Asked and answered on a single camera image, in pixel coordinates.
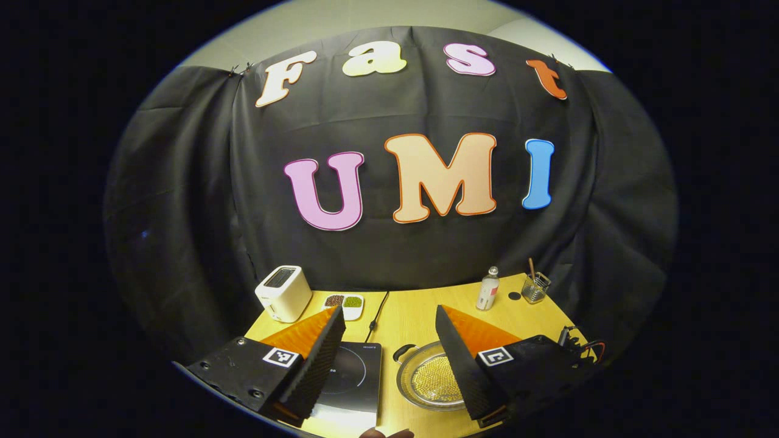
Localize pile of yellow beads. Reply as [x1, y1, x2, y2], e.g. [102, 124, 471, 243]
[411, 356, 467, 406]

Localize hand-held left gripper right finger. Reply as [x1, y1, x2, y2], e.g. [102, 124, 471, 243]
[435, 304, 580, 429]

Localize red and black wires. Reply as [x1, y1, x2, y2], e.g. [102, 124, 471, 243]
[557, 325, 607, 367]

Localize white toaster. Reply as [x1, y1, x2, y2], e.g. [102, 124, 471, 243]
[254, 265, 313, 324]

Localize clear bottle with pink label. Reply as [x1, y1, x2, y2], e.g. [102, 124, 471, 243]
[476, 266, 501, 312]

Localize black power cable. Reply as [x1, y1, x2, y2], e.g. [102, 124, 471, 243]
[364, 291, 391, 344]

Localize white divided dish with beans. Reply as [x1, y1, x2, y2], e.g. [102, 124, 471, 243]
[323, 293, 366, 322]

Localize wire mesh utensil holder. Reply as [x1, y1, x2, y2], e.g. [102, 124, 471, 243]
[522, 272, 552, 304]

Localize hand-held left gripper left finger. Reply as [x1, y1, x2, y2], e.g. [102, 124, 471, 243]
[186, 306, 346, 426]

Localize black induction cooktop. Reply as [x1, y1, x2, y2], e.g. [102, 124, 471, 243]
[304, 342, 383, 429]

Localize steel pot with black handles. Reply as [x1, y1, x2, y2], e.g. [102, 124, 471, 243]
[393, 341, 483, 412]

